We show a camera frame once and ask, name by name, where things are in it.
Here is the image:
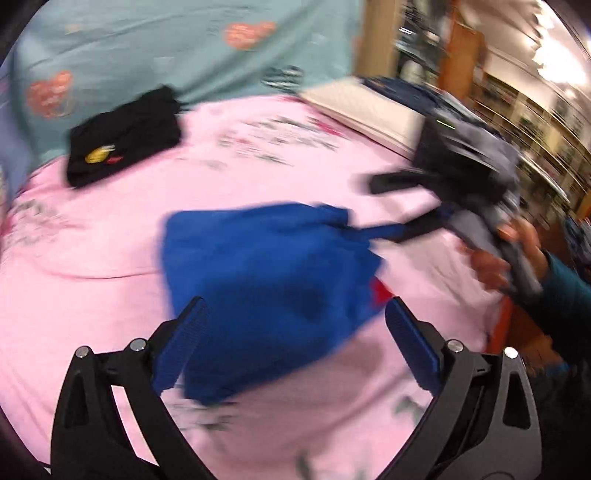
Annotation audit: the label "right forearm teal sleeve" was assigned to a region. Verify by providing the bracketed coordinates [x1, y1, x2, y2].
[517, 250, 591, 365]

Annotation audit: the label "folded black garment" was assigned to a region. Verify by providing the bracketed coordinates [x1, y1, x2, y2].
[65, 86, 182, 189]

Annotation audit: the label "cream quilted blanket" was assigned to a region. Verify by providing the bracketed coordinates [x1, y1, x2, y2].
[300, 77, 425, 159]

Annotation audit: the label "wooden bookshelf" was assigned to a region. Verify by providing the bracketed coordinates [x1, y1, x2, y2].
[355, 0, 591, 269]

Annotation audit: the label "teal heart-print pillow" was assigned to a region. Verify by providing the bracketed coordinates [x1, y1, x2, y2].
[9, 1, 365, 164]

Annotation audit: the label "blue and red pants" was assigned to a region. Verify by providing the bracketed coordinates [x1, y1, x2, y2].
[152, 203, 393, 405]

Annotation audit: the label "pink floral bedsheet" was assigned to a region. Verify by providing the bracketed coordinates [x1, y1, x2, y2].
[0, 94, 509, 480]

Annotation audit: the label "person's right hand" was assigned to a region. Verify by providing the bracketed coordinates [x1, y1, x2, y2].
[462, 217, 549, 297]

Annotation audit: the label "blue plaid pillow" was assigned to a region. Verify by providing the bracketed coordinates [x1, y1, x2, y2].
[0, 53, 36, 205]

